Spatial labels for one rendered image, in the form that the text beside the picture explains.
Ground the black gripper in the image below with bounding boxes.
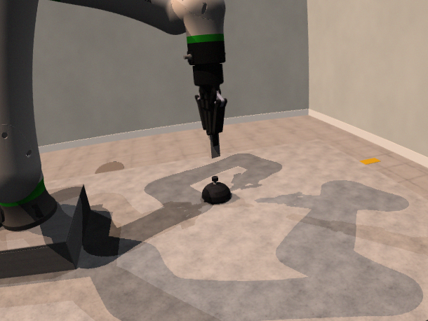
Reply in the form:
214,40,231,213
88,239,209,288
192,64,227,158

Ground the black desk bell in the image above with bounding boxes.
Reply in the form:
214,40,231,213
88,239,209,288
202,176,231,205

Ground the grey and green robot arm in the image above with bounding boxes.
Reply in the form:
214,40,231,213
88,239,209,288
0,0,226,231

